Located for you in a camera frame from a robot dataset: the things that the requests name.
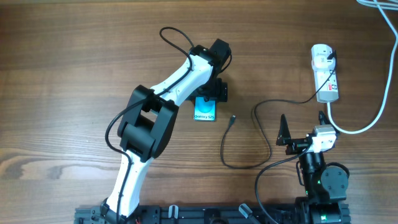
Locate white power strip socket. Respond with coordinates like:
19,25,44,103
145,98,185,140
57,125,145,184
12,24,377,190
311,44,339,103

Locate white cables at corner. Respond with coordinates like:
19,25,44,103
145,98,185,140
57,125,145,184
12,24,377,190
356,0,398,11

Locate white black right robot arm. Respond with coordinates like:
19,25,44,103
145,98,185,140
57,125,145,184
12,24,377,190
276,112,351,223

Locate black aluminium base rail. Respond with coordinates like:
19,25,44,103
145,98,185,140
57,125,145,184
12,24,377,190
73,203,351,224

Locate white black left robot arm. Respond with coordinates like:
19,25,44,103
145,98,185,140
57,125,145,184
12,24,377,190
100,39,232,223

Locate white power strip cord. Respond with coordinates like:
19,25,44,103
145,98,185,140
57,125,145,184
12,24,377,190
326,0,398,135

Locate black usb charging cable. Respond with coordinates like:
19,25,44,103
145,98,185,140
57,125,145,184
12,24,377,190
220,49,338,170

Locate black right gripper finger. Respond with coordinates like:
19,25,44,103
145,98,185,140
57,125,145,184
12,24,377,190
277,114,291,142
318,111,340,134

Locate smartphone with cyan screen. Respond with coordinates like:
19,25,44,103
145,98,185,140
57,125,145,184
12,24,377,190
193,96,216,121

